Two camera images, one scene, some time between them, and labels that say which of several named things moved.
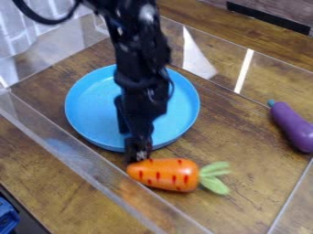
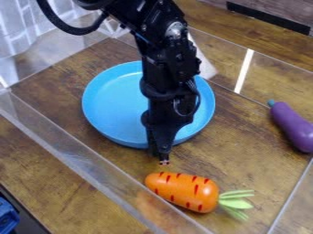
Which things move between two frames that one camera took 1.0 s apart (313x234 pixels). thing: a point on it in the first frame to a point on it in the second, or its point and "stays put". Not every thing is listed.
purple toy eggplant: x=293 y=127 stays put
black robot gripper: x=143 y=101 to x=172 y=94
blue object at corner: x=10 y=218 stays put
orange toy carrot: x=176 y=174 to x=197 y=194
